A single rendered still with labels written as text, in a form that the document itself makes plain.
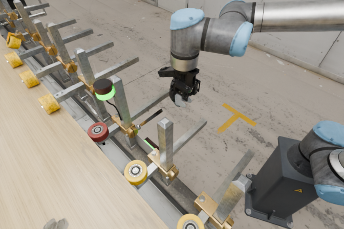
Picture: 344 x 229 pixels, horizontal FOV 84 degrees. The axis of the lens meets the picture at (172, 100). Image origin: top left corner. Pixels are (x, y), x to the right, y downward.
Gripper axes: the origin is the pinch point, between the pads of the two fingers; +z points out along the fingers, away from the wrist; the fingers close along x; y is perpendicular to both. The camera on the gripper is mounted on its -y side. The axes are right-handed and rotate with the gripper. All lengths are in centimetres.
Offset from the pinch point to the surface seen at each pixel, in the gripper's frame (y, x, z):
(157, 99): -17.1, 4.1, 12.6
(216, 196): 30.6, -13.3, 16.4
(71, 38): -92, 0, 4
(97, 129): -19.1, -27.7, 7.5
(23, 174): -22, -55, 9
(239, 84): -26, 149, 99
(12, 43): -115, -28, 5
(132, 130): -11.0, -16.7, 11.8
